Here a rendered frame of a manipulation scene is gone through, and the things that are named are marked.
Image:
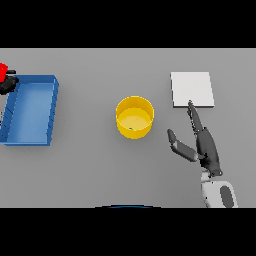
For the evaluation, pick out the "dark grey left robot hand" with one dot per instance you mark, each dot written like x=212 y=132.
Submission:
x=7 y=83

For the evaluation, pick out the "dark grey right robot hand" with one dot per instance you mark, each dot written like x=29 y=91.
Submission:
x=207 y=148

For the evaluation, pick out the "red beaker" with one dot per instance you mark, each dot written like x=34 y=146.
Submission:
x=2 y=71

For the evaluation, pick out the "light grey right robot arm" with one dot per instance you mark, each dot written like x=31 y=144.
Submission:
x=213 y=194

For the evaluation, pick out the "pale square measuring scale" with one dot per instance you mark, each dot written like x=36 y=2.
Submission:
x=192 y=89

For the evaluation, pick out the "yellow bowl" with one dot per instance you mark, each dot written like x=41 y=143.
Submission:
x=134 y=117

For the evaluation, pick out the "blue tray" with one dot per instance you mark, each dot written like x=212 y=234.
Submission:
x=30 y=111

